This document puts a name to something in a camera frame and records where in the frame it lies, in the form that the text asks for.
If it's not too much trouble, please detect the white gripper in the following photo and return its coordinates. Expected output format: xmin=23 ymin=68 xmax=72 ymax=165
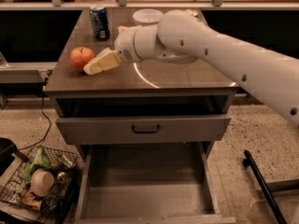
xmin=83 ymin=26 xmax=137 ymax=75

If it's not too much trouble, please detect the red apple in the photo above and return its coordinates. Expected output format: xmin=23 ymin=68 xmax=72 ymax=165
xmin=69 ymin=47 xmax=95 ymax=73

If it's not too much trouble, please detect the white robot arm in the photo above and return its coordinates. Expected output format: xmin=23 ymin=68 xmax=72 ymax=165
xmin=83 ymin=10 xmax=299 ymax=127

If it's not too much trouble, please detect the grey drawer cabinet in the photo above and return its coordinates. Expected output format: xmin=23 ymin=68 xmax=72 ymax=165
xmin=43 ymin=7 xmax=241 ymax=224

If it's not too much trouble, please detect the open grey middle drawer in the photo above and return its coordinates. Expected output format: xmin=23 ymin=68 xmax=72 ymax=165
xmin=75 ymin=143 xmax=236 ymax=224

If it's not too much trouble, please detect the blue soda can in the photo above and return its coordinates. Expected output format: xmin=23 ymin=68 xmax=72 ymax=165
xmin=89 ymin=6 xmax=110 ymax=41

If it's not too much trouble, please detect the white bowl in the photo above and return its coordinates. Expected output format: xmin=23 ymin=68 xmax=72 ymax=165
xmin=133 ymin=8 xmax=164 ymax=25

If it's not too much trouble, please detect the green chip bag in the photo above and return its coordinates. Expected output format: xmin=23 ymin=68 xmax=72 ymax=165
xmin=21 ymin=146 xmax=50 ymax=184

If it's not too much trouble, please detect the black object at left edge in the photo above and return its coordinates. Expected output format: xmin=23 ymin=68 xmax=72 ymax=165
xmin=0 ymin=137 xmax=17 ymax=176

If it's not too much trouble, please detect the beige cup in basket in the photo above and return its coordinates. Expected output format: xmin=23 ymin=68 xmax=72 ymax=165
xmin=31 ymin=169 xmax=54 ymax=197

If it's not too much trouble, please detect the black metal bar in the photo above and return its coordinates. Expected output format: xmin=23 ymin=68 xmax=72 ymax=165
xmin=242 ymin=150 xmax=287 ymax=224

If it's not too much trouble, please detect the grey upper drawer with handle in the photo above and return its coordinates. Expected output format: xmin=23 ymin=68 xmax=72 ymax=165
xmin=56 ymin=115 xmax=231 ymax=145

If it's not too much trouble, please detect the black power cable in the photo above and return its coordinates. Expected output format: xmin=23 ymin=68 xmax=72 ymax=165
xmin=18 ymin=94 xmax=52 ymax=151

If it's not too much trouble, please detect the black wire basket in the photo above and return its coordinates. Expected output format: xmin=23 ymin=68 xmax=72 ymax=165
xmin=0 ymin=146 xmax=79 ymax=224

